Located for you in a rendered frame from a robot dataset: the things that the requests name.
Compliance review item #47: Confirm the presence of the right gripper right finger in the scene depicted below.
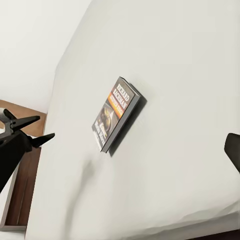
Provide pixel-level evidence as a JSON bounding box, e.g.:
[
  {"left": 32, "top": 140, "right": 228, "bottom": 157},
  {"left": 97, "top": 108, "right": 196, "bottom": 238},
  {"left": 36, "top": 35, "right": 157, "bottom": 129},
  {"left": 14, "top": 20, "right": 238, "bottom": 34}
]
[{"left": 224, "top": 133, "right": 240, "bottom": 173}]

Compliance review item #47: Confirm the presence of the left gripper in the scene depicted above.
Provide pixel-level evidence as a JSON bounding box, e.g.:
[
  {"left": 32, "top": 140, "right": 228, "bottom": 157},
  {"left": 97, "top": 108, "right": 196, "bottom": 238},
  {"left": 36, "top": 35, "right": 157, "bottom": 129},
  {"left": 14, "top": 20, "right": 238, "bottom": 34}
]
[{"left": 0, "top": 115, "right": 55, "bottom": 152}]

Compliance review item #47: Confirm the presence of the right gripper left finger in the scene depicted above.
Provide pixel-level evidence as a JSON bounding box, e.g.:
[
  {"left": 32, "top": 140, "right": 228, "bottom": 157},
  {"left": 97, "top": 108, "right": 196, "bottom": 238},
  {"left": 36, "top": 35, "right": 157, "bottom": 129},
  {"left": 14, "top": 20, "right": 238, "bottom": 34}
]
[{"left": 0, "top": 132, "right": 26, "bottom": 194}]

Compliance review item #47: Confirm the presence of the hardback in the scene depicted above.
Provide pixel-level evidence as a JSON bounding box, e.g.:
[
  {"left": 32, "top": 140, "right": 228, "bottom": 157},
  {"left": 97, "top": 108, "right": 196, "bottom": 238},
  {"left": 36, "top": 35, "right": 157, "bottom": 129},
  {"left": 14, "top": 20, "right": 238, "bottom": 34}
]
[{"left": 92, "top": 76, "right": 141, "bottom": 154}]

